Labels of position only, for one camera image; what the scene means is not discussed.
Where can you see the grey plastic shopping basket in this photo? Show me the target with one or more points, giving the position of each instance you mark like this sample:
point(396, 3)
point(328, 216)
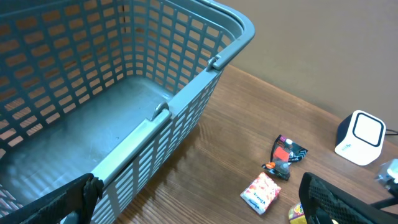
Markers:
point(108, 87)

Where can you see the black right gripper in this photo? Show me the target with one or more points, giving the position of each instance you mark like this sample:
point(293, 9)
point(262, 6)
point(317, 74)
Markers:
point(392, 189)

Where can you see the red white snack box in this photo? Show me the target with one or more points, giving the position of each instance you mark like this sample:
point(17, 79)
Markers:
point(261, 193)

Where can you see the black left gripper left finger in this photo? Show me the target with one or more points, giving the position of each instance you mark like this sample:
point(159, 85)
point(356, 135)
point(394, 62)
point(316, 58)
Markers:
point(74, 202)

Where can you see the yellow juice bottle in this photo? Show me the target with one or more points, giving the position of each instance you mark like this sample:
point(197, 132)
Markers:
point(296, 215)

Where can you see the black red snack packet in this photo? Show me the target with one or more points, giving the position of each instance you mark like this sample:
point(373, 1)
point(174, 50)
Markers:
point(284, 152)

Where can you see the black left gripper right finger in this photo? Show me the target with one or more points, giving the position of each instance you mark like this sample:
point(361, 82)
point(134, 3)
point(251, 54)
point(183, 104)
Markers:
point(323, 202)

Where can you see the white barcode scanner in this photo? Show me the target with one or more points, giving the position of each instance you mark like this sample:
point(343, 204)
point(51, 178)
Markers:
point(360, 138)

